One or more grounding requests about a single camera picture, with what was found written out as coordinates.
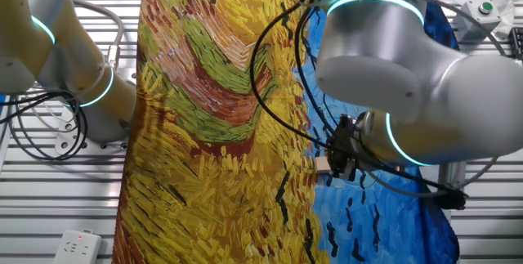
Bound white power strip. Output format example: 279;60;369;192
52;229;103;264

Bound grey box with green button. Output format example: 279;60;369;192
451;0;503;43

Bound small wooden block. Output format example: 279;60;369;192
314;156;331;175

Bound black base cable bundle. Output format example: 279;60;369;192
0;89;89;162

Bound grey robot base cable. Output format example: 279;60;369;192
71;0;126;72

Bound painted wheat field cloth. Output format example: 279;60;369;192
112;0;461;264

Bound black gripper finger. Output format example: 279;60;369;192
326;155;343;178
342;162;357;182

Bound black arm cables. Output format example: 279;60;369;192
248;0;467;199

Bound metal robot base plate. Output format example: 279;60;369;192
54;106;130;155

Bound black keyboard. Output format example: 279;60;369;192
508;26;523;60

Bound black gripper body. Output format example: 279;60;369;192
327;114;369;169

